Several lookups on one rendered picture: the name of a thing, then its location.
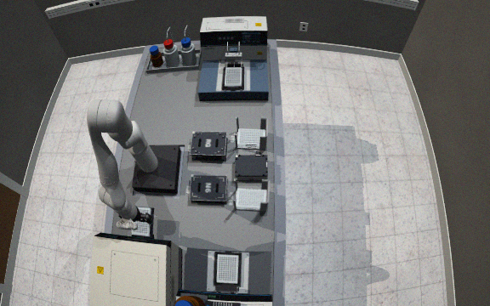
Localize white plastic bottle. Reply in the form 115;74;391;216
163;45;180;67

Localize red bottle cap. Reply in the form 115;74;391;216
163;39;174;48

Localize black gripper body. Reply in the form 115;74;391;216
133;208;143;222

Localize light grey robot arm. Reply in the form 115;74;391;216
87;99;158;230

